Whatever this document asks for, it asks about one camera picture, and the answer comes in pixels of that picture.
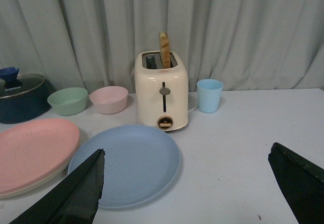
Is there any glass pot lid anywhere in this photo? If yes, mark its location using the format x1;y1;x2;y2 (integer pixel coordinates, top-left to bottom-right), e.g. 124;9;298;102
1;67;46;99

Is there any pink plate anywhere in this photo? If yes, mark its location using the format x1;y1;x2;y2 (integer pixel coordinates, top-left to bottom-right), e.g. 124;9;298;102
1;119;79;194

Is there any blue plate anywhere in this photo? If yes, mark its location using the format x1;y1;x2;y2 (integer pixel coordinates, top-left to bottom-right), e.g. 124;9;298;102
68;125;181;210

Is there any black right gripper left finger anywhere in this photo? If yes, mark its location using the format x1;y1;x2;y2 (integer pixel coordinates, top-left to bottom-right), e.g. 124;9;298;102
11;149;105;223

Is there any dark blue saucepan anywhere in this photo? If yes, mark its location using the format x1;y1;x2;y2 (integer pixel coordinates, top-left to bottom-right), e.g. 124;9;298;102
1;79;55;124

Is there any light blue cup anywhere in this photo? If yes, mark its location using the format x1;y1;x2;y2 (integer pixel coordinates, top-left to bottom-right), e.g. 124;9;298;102
196;79;223;113

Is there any green bowl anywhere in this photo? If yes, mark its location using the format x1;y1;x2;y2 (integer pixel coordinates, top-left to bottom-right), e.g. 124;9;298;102
47;87;88;116

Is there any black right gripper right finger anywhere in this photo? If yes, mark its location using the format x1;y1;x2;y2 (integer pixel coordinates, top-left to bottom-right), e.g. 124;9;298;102
268;142;323;223

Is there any cream toaster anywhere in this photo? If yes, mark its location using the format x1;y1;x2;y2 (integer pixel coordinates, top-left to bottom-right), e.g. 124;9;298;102
134;51;188;131

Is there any grey curtain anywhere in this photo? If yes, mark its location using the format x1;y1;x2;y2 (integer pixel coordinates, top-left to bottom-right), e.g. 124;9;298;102
1;0;323;92

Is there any toast slice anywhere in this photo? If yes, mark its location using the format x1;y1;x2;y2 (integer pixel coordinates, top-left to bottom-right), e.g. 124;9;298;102
159;31;171;68

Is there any pink bowl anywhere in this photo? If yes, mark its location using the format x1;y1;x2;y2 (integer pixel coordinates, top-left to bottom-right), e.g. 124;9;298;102
90;86;129;115

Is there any beige plate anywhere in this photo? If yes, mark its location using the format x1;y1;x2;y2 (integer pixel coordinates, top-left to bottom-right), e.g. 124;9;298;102
1;143;80;199

